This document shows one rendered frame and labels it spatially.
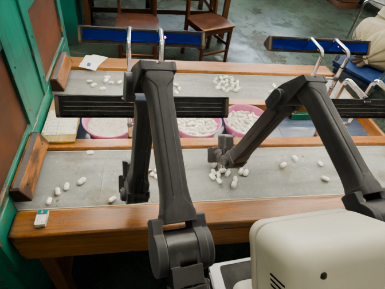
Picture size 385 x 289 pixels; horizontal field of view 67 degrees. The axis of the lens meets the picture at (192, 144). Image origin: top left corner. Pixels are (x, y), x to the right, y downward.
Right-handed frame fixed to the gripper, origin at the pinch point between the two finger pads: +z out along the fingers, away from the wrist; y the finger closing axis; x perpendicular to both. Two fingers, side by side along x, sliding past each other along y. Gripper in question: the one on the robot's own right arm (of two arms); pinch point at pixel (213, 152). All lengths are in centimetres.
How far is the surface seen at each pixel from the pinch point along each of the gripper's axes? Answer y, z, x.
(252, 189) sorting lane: -13.7, -15.0, 14.6
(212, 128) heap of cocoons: -3.7, 16.8, -10.1
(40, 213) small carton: 69, -25, 17
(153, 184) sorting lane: 28.9, -10.9, 11.6
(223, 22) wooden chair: -61, 197, -119
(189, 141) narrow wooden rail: 10.6, 5.4, -4.8
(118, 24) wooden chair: 53, 180, -105
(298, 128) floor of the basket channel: -58, 25, -9
